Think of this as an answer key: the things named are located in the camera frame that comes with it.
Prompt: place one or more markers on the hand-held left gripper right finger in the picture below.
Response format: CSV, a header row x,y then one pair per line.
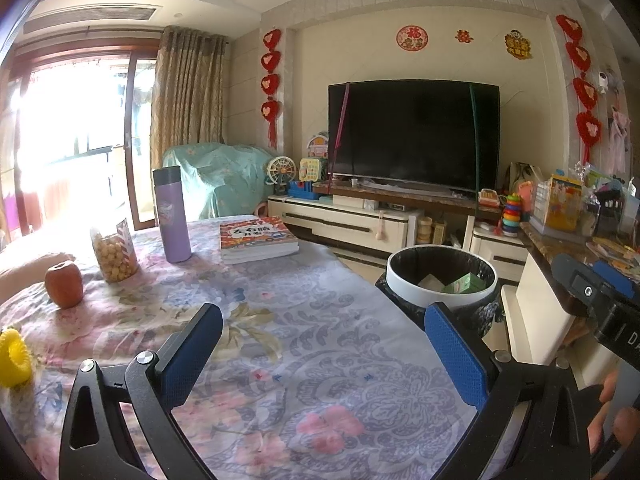
x,y
456,355

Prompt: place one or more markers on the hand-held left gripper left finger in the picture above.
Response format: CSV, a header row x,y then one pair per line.
x,y
192,355

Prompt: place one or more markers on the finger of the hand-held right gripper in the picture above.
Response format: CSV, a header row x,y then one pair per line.
x,y
575,280
615,277

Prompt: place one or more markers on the green drink carton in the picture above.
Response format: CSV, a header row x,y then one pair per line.
x,y
465,285

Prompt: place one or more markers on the white rim trash bin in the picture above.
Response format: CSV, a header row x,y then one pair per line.
x,y
400,270

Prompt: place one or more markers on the person's right hand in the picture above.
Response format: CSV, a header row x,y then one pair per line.
x,y
620,427

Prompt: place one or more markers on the marble side counter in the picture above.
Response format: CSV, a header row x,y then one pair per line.
x,y
550,245

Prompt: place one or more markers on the yellow toy box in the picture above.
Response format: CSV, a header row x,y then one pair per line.
x,y
557,205

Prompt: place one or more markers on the pink toy cash register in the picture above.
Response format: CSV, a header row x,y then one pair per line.
x,y
490,197

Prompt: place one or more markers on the clear jar of snack balls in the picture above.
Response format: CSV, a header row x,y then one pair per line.
x,y
115,255

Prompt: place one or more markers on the purple thermos bottle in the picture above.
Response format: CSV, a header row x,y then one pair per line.
x,y
172,215

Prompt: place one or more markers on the pink hanging dress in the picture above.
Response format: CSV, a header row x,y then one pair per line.
x,y
619,135

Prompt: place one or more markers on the red apple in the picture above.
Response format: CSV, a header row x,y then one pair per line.
x,y
64,285

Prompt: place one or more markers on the teal covered armchair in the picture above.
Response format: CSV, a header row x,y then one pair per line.
x,y
220,180

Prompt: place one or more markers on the white television cabinet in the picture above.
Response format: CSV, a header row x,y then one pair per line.
x,y
340,220

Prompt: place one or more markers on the beige sofa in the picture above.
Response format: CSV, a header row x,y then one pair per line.
x,y
25,270

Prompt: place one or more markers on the red heart garland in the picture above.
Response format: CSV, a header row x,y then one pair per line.
x,y
271,85
582,90

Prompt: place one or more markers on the blue toy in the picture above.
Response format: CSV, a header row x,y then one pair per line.
x,y
301,190

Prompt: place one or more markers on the toy ferris wheel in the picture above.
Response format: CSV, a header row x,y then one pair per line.
x,y
280,172

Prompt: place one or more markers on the yellow green toy phone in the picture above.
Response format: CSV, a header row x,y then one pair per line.
x,y
310,169

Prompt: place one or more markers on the black flat television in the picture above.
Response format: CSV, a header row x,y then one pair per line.
x,y
410,130

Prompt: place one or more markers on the pink toy house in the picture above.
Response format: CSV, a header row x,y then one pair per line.
x,y
317,146

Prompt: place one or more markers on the balcony sliding door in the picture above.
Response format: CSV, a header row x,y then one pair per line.
x,y
80,135

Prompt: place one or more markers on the pink stick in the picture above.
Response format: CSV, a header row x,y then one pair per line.
x,y
341,130

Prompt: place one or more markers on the beige patterned curtain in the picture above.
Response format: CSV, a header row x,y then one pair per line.
x,y
187,95

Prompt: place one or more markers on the ceiling air vent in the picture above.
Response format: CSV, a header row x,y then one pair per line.
x,y
95,17

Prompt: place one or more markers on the white security camera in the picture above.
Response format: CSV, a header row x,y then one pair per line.
x,y
605,81

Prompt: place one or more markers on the yellow cartoon wall sticker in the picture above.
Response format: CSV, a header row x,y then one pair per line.
x,y
517,43

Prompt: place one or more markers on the small red wall sticker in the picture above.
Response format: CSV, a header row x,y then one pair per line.
x,y
463,36

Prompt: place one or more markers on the round red wall sticker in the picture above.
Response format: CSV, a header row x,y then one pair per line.
x,y
412,38

